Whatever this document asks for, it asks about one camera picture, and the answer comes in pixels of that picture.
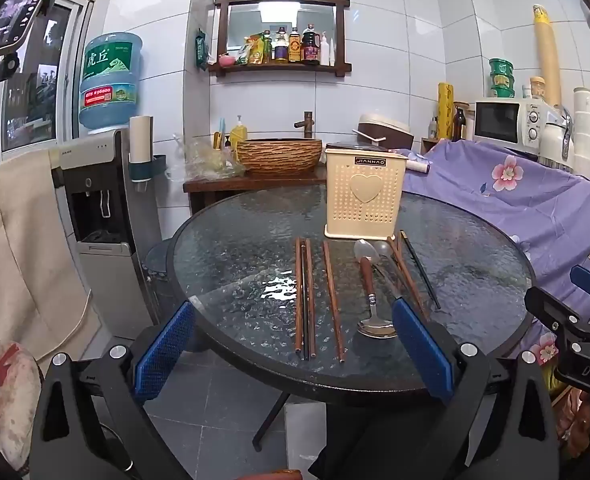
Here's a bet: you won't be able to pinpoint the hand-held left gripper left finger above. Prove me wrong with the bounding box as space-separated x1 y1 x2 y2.
29 300 198 480

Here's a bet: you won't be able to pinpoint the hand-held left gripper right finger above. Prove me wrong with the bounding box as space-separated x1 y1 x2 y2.
391 297 560 480

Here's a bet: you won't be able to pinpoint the wooden handled metal spoon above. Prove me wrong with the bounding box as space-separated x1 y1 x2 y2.
353 239 401 306
356 256 399 340

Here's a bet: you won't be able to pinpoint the cream perforated utensil holder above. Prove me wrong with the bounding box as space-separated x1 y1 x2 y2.
323 142 409 240

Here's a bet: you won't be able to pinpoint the person's left hand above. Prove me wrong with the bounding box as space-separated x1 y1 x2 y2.
240 469 303 480

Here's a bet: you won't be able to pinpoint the grey round stool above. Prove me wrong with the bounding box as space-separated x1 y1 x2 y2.
142 237 176 281

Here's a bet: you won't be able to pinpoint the purple floral cloth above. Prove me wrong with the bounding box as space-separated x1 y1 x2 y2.
395 139 590 361

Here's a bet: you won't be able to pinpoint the grey water dispenser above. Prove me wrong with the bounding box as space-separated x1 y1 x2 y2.
50 129 163 341

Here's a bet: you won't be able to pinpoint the round glass table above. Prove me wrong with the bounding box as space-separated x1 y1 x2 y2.
166 182 536 453

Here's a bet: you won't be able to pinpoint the white electric kettle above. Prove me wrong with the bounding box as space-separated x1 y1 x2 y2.
539 107 576 171

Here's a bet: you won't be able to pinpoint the patterned cushion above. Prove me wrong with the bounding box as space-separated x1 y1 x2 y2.
0 340 43 476

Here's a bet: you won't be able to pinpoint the beige towel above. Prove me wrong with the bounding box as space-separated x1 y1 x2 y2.
0 150 101 361

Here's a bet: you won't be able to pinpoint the white pan with glass lid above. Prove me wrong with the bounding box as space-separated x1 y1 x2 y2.
325 140 431 173

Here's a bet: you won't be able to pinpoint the white microwave oven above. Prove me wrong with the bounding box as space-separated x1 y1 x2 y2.
472 97 550 148

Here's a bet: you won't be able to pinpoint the clear plastic bag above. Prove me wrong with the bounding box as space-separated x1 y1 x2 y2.
167 132 246 183

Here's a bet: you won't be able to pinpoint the brown glass bottle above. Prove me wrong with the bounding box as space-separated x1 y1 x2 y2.
452 101 470 142

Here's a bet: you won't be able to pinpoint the white paper cup tube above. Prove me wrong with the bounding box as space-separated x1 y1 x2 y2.
128 114 154 193

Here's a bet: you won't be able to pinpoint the brown white rice cooker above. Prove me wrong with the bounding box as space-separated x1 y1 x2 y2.
352 113 416 151

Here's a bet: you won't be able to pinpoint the yellow wrap roll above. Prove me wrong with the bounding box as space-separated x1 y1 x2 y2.
437 82 456 141

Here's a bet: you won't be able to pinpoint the woven pattern sink basin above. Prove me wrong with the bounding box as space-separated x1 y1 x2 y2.
236 137 323 177

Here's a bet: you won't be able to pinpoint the yellow dish soap bottle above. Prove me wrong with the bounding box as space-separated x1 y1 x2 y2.
230 115 248 156

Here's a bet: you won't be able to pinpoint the tall stack of paper cups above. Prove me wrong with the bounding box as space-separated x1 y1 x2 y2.
532 4 563 107

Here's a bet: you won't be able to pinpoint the bamboo style faucet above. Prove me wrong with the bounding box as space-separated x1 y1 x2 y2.
293 110 321 140

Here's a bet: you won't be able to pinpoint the blue water jug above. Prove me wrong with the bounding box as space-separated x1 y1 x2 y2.
78 31 143 135

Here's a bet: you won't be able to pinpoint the metal framed window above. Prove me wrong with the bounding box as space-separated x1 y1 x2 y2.
0 0 96 153

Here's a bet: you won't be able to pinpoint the green hanging packet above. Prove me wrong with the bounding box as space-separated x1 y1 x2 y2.
194 29 211 72

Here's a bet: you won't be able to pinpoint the wooden framed mirror shelf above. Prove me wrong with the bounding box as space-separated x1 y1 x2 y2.
209 0 351 78

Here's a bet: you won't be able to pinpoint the yellow green seasoning packets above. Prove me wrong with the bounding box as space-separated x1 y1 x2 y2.
237 31 273 66

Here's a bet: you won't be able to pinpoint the dark soy sauce bottle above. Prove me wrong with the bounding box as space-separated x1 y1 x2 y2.
301 23 322 66

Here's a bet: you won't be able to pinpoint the white cable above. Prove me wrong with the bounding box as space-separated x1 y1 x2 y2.
30 287 93 361

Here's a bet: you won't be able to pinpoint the teal wall holder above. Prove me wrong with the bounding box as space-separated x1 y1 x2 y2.
128 154 167 182

